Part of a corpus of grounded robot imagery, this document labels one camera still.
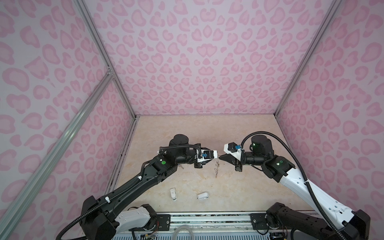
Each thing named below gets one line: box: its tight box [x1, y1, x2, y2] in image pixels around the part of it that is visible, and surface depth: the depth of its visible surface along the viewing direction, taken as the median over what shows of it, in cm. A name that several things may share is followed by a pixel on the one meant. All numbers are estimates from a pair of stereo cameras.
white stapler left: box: [170, 188, 178, 202], surface depth 81 cm
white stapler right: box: [197, 192, 209, 200], surface depth 82 cm
